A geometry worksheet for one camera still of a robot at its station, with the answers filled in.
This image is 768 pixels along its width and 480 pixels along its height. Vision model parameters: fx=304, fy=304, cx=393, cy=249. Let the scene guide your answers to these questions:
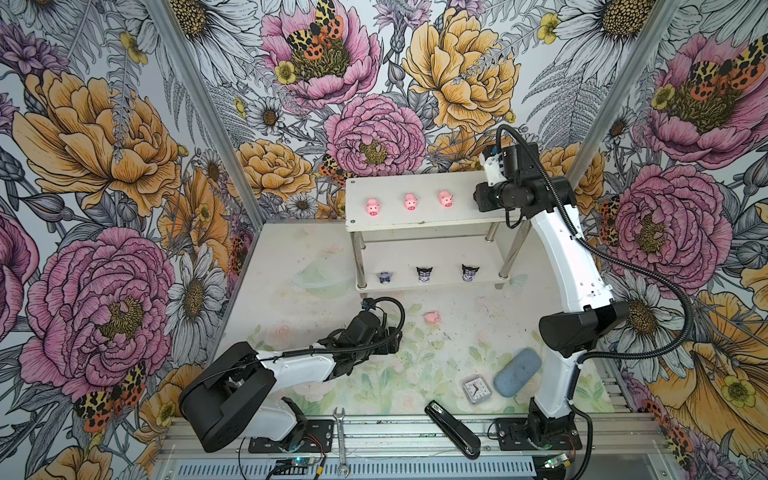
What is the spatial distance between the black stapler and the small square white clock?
7 centimetres

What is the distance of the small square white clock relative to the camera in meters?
0.80

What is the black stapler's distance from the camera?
2.31ft
